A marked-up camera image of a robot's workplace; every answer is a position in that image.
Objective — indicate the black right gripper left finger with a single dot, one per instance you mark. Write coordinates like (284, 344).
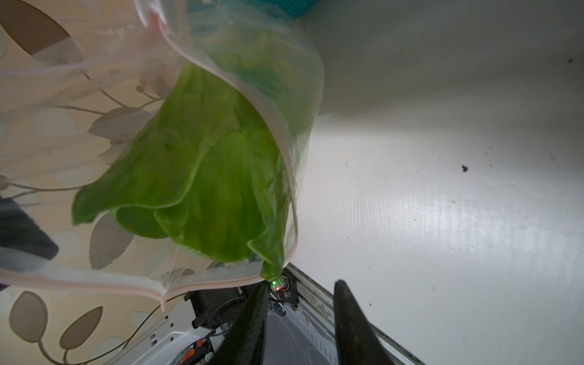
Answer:
(245, 342)

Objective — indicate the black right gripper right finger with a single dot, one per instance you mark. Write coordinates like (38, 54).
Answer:
(355, 339)

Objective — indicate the leafy green chinese cabbage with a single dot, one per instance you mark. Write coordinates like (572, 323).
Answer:
(206, 171)

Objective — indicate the clear pink-dotted zipper bag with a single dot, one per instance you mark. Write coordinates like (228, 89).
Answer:
(79, 81)

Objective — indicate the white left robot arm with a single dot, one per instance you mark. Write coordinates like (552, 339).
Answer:
(200, 320)

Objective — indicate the teal plastic basket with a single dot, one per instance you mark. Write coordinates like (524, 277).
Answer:
(293, 8)

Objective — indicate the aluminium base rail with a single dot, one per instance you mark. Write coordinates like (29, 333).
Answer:
(302, 325)

